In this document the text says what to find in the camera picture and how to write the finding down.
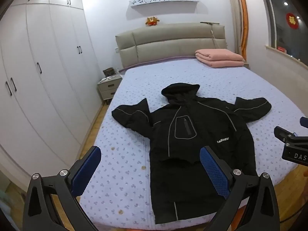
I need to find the dark window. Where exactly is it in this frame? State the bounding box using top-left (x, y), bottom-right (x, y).
top-left (261, 0), bottom-right (308, 67)

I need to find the white cable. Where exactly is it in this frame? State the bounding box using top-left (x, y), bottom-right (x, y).
top-left (210, 24), bottom-right (226, 51)

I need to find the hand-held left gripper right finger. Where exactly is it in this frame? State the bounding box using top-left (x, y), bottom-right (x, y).
top-left (200, 146), bottom-right (281, 231)

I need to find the white wardrobe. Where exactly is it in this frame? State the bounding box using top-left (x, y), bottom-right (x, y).
top-left (0, 0), bottom-right (103, 181)

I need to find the beige curtain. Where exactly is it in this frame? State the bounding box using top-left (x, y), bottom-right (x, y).
top-left (226, 0), bottom-right (243, 54)

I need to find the beige padded headboard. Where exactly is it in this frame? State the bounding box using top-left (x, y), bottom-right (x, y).
top-left (115, 23), bottom-right (228, 69)

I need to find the red round window decoration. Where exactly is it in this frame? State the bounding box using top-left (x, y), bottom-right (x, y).
top-left (286, 13), bottom-right (299, 29)

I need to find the folded pink blanket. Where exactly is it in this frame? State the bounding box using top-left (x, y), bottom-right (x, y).
top-left (195, 48), bottom-right (246, 68)

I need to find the orange curtain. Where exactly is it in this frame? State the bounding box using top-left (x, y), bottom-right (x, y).
top-left (234, 0), bottom-right (249, 58)

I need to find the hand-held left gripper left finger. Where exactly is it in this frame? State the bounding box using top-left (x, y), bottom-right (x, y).
top-left (22, 146), bottom-right (102, 231)

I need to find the black hooded jacket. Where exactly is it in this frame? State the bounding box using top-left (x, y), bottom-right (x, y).
top-left (112, 82), bottom-right (272, 225)

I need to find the bed with floral sheet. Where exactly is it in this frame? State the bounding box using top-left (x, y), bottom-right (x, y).
top-left (79, 55), bottom-right (308, 230)

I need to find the beige nightstand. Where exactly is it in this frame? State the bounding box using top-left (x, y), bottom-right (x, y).
top-left (97, 74), bottom-right (123, 105)

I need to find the orange plush toy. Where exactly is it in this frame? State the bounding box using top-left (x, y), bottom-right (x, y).
top-left (145, 16), bottom-right (160, 27)

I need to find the white patterned wall shelf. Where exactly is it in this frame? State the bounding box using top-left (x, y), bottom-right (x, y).
top-left (129, 0), bottom-right (200, 9)

